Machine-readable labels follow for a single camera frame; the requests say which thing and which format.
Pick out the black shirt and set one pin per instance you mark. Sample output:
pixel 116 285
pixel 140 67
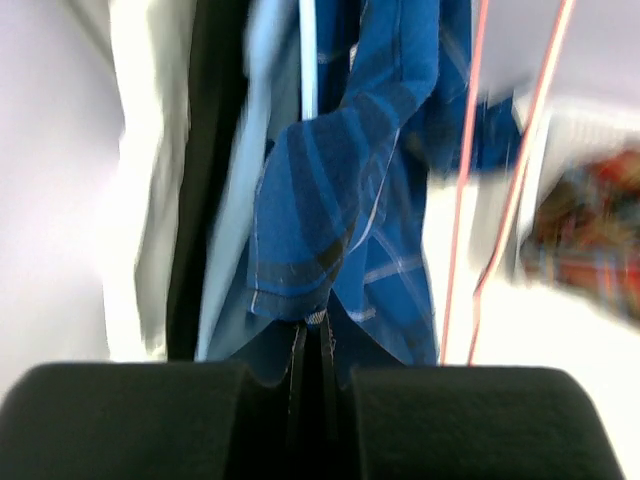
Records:
pixel 217 90

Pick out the blue plaid shirt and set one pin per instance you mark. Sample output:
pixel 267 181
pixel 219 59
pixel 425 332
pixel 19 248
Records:
pixel 339 207

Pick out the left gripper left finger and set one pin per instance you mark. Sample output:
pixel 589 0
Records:
pixel 235 419

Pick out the light blue hanger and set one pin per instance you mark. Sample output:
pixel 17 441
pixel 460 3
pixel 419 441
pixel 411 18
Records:
pixel 308 59

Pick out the white shirt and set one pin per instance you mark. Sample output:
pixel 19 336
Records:
pixel 151 43

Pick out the white plastic basket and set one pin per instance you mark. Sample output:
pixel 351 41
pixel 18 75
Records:
pixel 568 135

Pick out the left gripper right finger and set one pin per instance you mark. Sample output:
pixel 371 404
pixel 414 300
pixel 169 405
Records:
pixel 387 421

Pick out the red brown plaid shirt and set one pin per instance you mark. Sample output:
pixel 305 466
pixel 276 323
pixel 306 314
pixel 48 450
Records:
pixel 585 233

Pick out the light blue shirt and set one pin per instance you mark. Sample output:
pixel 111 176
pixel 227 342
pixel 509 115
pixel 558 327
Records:
pixel 273 102

